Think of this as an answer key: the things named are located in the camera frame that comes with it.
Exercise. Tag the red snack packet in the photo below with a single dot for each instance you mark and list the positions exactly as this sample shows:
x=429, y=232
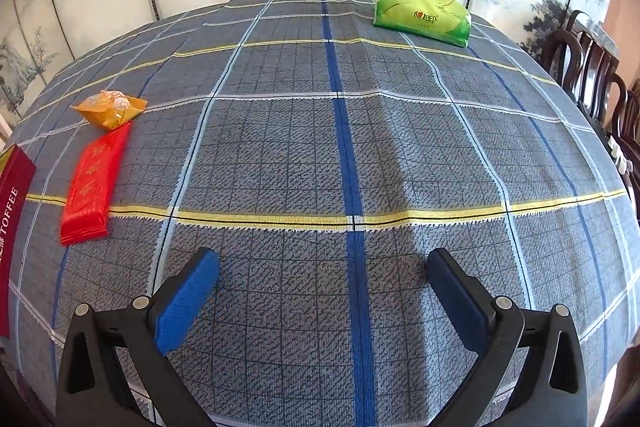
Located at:
x=92, y=187

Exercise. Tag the dark red candy box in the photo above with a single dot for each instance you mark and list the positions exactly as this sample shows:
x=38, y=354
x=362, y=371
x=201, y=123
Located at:
x=12, y=212

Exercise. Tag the yellow snack packet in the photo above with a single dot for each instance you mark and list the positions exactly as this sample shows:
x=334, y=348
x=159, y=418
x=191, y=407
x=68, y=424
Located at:
x=107, y=112

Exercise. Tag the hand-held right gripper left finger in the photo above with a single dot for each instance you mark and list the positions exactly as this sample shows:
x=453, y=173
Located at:
x=187, y=302

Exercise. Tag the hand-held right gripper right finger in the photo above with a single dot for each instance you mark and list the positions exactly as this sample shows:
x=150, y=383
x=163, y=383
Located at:
x=457, y=297

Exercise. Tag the blue plaid tablecloth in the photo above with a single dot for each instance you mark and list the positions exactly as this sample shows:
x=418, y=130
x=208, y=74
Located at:
x=300, y=157

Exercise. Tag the green tissue pack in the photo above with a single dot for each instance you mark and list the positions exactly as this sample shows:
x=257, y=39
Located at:
x=425, y=14

